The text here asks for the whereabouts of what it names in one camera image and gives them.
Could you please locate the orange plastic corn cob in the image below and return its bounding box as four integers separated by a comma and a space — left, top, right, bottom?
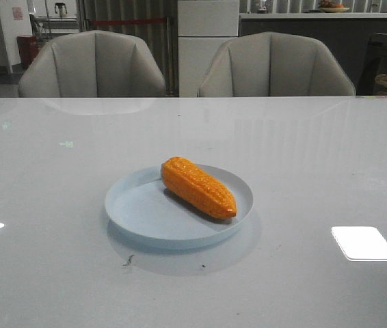
161, 156, 237, 219

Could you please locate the light blue round plate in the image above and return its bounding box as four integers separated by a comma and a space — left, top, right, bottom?
105, 164, 254, 250

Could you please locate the right beige upholstered chair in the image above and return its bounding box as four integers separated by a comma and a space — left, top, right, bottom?
197, 32, 356, 98

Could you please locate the beige upholstered chair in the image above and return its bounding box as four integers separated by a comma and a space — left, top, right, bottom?
197, 32, 356, 98
18, 30, 166, 98

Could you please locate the white cabinet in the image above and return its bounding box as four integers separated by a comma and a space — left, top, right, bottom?
177, 1, 239, 97

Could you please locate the left beige upholstered chair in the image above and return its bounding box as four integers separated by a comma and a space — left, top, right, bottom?
18, 30, 166, 98

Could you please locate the red barrier belt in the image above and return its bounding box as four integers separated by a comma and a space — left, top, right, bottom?
90, 17, 167, 26

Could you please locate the background folding table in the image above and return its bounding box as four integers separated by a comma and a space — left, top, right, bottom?
29, 14, 79, 42

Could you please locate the red trash bin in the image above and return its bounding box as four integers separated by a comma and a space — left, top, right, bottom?
16, 36, 39, 69

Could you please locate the grey counter with white top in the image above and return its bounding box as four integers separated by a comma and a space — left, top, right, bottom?
239, 13, 387, 88

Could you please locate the fruit bowl on counter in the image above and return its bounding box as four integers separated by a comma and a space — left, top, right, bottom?
317, 0, 349, 13

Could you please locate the metal barrier post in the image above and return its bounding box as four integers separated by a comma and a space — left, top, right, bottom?
165, 16, 176, 96

